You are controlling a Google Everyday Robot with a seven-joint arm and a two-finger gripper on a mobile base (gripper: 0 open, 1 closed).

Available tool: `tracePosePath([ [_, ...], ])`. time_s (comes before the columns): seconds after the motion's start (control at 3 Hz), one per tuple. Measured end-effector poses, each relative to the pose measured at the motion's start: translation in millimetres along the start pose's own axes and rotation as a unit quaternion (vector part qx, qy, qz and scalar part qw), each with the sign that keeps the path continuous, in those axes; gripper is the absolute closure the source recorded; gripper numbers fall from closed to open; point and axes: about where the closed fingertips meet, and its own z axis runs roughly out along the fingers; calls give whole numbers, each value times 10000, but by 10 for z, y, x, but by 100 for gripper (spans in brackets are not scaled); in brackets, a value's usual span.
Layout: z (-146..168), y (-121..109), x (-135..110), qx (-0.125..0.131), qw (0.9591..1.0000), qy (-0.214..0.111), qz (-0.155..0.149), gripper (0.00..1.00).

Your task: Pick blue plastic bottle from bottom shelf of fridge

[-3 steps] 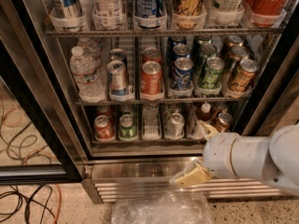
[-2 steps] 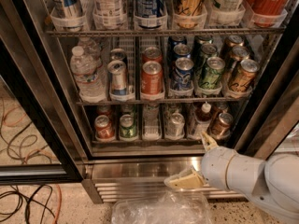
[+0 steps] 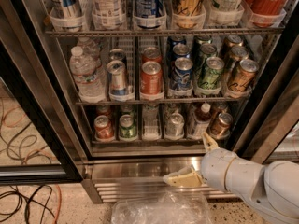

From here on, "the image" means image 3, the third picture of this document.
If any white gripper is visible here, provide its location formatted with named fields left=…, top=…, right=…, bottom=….
left=163, top=132, right=237, bottom=191

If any brown bottle with white cap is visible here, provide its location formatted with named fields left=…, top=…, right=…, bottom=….
left=187, top=103, right=211, bottom=140

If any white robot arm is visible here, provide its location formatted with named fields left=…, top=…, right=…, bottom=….
left=164, top=133, right=299, bottom=224

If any right glass fridge door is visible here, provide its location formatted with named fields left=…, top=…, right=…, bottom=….
left=240, top=71, right=299, bottom=163

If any glass fridge door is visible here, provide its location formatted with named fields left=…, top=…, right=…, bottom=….
left=240, top=71, right=299, bottom=163
left=1, top=0, right=84, bottom=185

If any clear water bottle front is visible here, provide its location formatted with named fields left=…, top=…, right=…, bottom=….
left=69, top=46, right=107, bottom=103

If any clear water bottle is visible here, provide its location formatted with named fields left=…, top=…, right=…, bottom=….
left=69, top=46, right=107, bottom=103
left=77, top=37, right=102, bottom=68

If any clear water bottle rear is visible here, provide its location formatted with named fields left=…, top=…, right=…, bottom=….
left=77, top=37, right=102, bottom=68

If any left glass fridge door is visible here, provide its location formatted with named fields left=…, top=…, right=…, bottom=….
left=1, top=0, right=84, bottom=185

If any red cola bottle top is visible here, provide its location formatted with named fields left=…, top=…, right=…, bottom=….
left=245, top=0, right=287, bottom=27

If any white label bottle top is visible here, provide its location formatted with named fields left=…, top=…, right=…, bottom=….
left=93, top=0, right=126, bottom=29

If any copper can bottom front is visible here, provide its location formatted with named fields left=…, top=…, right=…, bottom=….
left=210, top=113, right=233, bottom=135

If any copper can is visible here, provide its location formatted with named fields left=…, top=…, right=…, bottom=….
left=210, top=113, right=233, bottom=135
left=212, top=102, right=228, bottom=116

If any silver can bottom front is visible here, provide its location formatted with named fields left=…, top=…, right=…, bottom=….
left=166, top=113, right=184, bottom=137

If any clear plastic bin on floor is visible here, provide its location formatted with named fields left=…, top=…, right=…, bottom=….
left=111, top=191, right=213, bottom=224

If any copper can bottom rear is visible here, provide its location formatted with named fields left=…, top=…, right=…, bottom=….
left=212, top=102, right=228, bottom=116

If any silver can bottom rear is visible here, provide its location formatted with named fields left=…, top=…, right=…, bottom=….
left=164, top=104, right=181, bottom=116

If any green can bottom front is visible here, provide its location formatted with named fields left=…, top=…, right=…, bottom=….
left=119, top=114, right=136, bottom=139

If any green can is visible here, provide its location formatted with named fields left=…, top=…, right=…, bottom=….
left=119, top=114, right=136, bottom=139
left=195, top=43, right=218, bottom=66
left=198, top=57, right=224, bottom=90
left=193, top=35, right=212, bottom=49
left=121, top=105, right=135, bottom=117

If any green can bottom rear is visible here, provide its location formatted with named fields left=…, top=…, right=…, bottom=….
left=121, top=105, right=135, bottom=117

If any gold can front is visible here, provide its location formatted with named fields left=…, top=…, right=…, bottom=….
left=227, top=59, right=259, bottom=92

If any gold can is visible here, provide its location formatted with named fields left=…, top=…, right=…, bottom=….
left=220, top=35, right=243, bottom=57
left=224, top=46, right=249, bottom=70
left=227, top=59, right=259, bottom=92

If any orange can front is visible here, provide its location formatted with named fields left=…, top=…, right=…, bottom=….
left=141, top=61, right=162, bottom=95

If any orange can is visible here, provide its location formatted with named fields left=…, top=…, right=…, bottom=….
left=141, top=47, right=162, bottom=63
left=141, top=61, right=162, bottom=95

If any red can bottom front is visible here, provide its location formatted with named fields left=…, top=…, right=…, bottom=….
left=93, top=115, right=114, bottom=139

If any red can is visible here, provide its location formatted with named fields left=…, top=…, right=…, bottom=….
left=93, top=115, right=114, bottom=139
left=96, top=105, right=112, bottom=119

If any red can bottom rear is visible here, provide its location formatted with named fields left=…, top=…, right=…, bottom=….
left=96, top=105, right=112, bottom=119

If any green can middle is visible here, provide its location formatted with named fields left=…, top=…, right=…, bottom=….
left=195, top=43, right=218, bottom=66

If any blue can middle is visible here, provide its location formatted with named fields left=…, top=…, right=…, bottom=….
left=170, top=43, right=191, bottom=62

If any gold can middle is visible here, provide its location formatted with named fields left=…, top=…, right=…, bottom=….
left=224, top=46, right=249, bottom=70

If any orange can rear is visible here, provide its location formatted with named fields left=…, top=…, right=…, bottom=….
left=141, top=47, right=162, bottom=63

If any silver blue can front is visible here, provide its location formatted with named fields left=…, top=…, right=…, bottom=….
left=107, top=60, right=128, bottom=95

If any gold can rear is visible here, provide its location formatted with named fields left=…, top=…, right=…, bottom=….
left=220, top=35, right=243, bottom=57

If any silver blue can rear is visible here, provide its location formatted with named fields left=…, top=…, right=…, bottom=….
left=108, top=48, right=127, bottom=63

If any yellow tall can top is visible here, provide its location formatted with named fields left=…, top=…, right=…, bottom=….
left=171, top=0, right=204, bottom=29

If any blue white can top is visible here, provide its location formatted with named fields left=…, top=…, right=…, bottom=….
left=135, top=0, right=164, bottom=29

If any silver blue tall can top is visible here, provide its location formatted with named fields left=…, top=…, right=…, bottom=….
left=50, top=0, right=82, bottom=32

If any middle wire shelf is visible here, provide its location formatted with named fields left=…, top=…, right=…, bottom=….
left=75, top=97, right=248, bottom=106

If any wire shelf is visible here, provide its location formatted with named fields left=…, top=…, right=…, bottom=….
left=46, top=27, right=285, bottom=37
left=75, top=97, right=248, bottom=106

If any upper wire shelf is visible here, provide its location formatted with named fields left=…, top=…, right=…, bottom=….
left=46, top=27, right=285, bottom=37

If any orange cable on floor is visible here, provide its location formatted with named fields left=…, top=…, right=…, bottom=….
left=51, top=184, right=62, bottom=224

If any black cable on floor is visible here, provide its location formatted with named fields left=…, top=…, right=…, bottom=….
left=0, top=184, right=56, bottom=224

